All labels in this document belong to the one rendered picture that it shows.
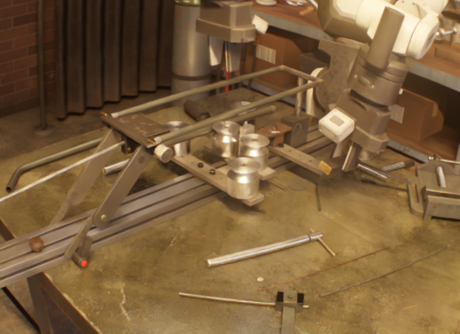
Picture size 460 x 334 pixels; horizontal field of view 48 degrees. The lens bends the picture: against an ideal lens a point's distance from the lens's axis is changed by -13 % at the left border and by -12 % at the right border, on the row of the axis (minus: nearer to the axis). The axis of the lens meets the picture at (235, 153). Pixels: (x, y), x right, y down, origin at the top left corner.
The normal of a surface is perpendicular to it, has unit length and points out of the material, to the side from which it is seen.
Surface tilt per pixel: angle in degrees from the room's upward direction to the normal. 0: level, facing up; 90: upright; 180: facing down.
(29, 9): 90
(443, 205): 90
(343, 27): 116
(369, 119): 81
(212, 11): 92
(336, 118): 23
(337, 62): 71
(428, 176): 0
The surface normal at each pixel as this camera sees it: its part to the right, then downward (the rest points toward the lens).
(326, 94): -0.51, 0.02
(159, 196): 0.06, -0.90
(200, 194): 0.69, 0.36
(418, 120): -0.78, 0.23
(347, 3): -0.33, 0.08
